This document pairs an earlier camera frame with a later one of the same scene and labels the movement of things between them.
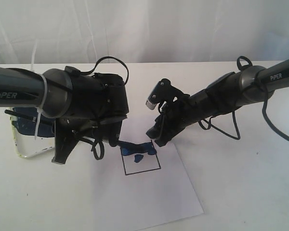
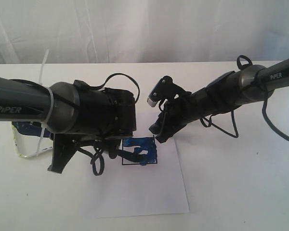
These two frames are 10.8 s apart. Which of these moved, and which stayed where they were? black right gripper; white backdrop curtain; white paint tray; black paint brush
Moved: black paint brush
Stayed: white backdrop curtain; white paint tray; black right gripper
